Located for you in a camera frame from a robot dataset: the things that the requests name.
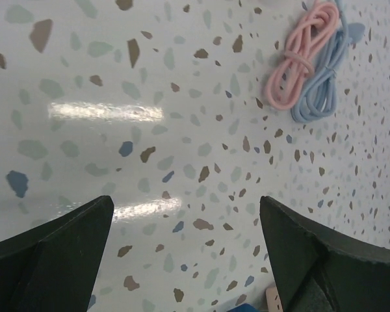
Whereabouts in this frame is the pink patterned cube plug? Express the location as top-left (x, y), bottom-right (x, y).
top-left (265, 285), bottom-right (283, 312)

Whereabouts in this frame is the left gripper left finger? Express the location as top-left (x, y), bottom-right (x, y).
top-left (0, 196), bottom-right (114, 311)

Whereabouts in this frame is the pink strip cord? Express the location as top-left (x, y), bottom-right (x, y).
top-left (265, 0), bottom-right (341, 110)

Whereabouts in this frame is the blue cube plug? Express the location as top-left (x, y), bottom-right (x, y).
top-left (228, 303), bottom-right (258, 312)

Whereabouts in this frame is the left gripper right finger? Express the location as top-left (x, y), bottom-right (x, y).
top-left (260, 196), bottom-right (390, 311)

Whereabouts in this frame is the blue coiled strip cord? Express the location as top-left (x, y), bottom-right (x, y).
top-left (291, 0), bottom-right (350, 124)

